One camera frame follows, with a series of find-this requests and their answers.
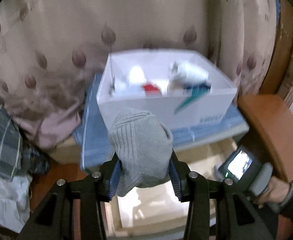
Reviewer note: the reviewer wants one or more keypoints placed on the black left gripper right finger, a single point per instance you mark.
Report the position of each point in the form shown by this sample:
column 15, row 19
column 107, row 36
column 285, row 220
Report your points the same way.
column 236, row 218

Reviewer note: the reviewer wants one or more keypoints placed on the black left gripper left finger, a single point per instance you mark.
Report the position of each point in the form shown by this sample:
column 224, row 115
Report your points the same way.
column 71, row 207

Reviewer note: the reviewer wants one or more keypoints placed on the grey ribbed garment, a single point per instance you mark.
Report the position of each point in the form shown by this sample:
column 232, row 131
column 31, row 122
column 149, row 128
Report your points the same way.
column 144, row 146

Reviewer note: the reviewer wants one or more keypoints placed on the red underwear with gold print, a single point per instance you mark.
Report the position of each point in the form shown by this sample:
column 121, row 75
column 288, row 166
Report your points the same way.
column 150, row 89

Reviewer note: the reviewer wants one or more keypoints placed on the dark teal garment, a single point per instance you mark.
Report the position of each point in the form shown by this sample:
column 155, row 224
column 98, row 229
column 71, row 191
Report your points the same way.
column 195, row 92

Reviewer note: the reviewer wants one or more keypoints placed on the light wooden drawer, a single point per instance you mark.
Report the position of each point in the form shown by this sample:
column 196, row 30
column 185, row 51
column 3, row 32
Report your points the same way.
column 156, row 213

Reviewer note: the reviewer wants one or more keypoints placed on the person's right hand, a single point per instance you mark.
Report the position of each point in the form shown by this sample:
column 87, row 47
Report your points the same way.
column 276, row 192

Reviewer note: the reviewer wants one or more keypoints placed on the crumpled white plastic bag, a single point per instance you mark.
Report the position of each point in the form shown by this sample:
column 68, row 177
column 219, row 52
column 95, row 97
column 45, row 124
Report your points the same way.
column 14, row 202

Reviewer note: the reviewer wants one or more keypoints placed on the green plaid cloth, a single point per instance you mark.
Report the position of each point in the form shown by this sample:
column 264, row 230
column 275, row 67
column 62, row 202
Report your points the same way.
column 17, row 158

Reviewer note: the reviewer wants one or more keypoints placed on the blue striped cloth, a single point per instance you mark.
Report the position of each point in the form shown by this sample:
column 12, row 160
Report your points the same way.
column 92, row 135

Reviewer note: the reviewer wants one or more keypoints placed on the white cardboard box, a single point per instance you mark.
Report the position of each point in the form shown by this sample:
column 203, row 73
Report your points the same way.
column 168, row 106

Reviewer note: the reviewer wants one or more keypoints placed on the light grey folded garment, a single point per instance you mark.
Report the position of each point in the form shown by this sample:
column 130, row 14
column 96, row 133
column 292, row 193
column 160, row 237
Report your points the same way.
column 185, row 74

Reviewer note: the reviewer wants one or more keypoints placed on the white rolled garment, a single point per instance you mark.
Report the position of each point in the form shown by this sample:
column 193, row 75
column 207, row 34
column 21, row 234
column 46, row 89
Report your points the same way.
column 136, row 76

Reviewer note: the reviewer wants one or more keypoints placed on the floral beige curtain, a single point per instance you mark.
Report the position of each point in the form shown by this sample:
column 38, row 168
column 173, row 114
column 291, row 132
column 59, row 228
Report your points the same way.
column 51, row 49

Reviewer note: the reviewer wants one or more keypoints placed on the brown wooden bed frame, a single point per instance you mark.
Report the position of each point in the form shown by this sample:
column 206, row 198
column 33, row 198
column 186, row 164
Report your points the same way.
column 268, row 113

